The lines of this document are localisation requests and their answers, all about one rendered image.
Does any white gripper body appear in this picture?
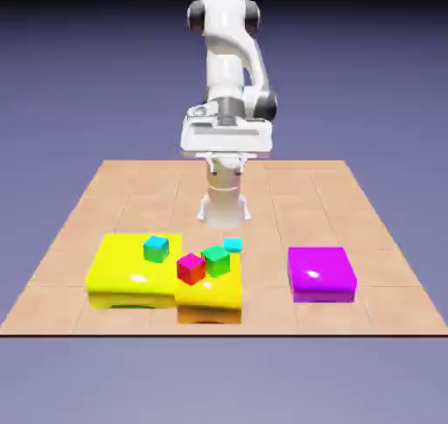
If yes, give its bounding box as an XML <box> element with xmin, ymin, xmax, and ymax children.
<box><xmin>179</xmin><ymin>115</ymin><xmax>275</xmax><ymax>161</ymax></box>

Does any small green cube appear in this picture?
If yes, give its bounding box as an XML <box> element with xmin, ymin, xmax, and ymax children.
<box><xmin>199</xmin><ymin>245</ymin><xmax>232</xmax><ymax>279</ymax></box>

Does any small teal cube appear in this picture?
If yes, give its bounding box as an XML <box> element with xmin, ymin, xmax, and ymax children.
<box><xmin>143</xmin><ymin>234</ymin><xmax>171</xmax><ymax>265</ymax></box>

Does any small red cube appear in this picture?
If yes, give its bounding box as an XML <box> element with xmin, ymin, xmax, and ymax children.
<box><xmin>176</xmin><ymin>252</ymin><xmax>207</xmax><ymax>287</ymax></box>

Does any large yellow box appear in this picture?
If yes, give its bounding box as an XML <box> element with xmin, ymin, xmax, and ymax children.
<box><xmin>173</xmin><ymin>251</ymin><xmax>243</xmax><ymax>326</ymax></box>
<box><xmin>85</xmin><ymin>233</ymin><xmax>184</xmax><ymax>310</ymax></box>

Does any large purple box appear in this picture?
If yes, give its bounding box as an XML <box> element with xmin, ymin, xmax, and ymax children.
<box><xmin>287</xmin><ymin>246</ymin><xmax>359</xmax><ymax>304</ymax></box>

